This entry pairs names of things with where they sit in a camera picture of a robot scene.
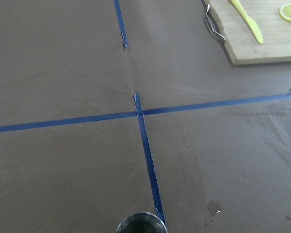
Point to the blue tape line crosswise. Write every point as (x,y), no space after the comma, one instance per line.
(147,112)

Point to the steel double jigger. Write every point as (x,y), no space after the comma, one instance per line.
(142,222)

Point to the bamboo cutting board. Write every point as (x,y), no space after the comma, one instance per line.
(241,45)

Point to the blue tape line lengthwise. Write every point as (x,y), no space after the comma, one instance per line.
(142,126)

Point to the yellow plastic knife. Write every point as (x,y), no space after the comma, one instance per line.
(250,22)

